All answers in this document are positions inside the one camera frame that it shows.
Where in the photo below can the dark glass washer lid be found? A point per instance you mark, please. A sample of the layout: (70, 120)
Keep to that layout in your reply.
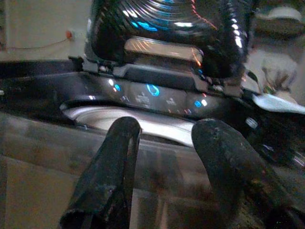
(166, 14)

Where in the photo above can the orange round wall fixture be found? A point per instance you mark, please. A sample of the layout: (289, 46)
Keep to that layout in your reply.
(69, 34)

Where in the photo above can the black top-load washing machine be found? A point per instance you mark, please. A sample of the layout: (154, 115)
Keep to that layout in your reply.
(35, 90)

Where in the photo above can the silver washer knob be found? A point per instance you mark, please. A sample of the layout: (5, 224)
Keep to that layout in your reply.
(251, 122)

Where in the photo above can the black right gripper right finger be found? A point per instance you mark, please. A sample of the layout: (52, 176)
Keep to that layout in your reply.
(228, 162)

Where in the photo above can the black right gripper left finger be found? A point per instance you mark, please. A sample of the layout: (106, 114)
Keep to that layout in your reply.
(107, 167)

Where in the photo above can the small white cloth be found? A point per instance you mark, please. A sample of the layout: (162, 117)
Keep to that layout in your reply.
(278, 103)

